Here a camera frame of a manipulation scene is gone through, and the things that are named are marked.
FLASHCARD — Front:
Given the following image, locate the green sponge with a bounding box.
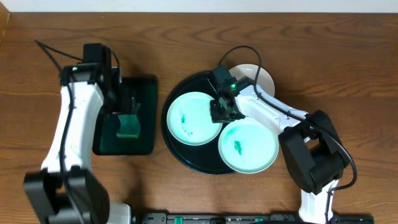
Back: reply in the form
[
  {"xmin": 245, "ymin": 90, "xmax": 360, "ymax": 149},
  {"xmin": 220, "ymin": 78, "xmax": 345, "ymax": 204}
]
[{"xmin": 116, "ymin": 114, "xmax": 141, "ymax": 138}]

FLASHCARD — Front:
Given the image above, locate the white plate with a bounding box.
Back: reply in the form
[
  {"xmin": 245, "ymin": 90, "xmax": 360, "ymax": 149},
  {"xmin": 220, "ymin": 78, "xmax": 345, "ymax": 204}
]
[
  {"xmin": 229, "ymin": 63, "xmax": 275, "ymax": 96},
  {"xmin": 218, "ymin": 118, "xmax": 279, "ymax": 174},
  {"xmin": 166, "ymin": 91, "xmax": 223, "ymax": 146}
]

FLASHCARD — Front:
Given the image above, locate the white plate bottom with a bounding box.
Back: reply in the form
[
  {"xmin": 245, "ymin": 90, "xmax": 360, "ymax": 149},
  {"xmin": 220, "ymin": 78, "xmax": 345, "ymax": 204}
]
[{"xmin": 218, "ymin": 118, "xmax": 279, "ymax": 174}]

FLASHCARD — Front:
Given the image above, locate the white plate top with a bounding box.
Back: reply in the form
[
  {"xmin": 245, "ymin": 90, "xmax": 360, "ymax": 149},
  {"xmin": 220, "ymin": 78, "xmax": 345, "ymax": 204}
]
[{"xmin": 229, "ymin": 63, "xmax": 275, "ymax": 96}]

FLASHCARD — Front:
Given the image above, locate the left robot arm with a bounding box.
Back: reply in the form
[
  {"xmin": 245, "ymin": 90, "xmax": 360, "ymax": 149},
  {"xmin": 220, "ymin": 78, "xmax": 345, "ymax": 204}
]
[{"xmin": 23, "ymin": 63, "xmax": 132, "ymax": 223}]

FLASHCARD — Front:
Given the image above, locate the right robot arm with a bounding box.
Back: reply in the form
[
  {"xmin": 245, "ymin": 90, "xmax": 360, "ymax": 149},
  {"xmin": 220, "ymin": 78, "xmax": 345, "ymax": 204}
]
[{"xmin": 210, "ymin": 83, "xmax": 356, "ymax": 223}]

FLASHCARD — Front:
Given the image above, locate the rectangular black tray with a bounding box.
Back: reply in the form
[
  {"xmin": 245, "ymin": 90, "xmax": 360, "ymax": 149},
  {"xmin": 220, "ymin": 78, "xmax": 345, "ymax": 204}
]
[{"xmin": 93, "ymin": 77, "xmax": 157, "ymax": 156}]

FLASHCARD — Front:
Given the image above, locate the round black tray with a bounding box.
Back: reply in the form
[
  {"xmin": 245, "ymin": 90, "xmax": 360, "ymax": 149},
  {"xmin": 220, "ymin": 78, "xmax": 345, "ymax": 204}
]
[{"xmin": 161, "ymin": 71, "xmax": 235, "ymax": 175}]

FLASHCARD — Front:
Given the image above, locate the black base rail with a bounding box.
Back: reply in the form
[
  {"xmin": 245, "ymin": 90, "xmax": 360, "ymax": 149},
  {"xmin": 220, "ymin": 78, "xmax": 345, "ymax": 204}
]
[{"xmin": 132, "ymin": 212, "xmax": 375, "ymax": 224}]

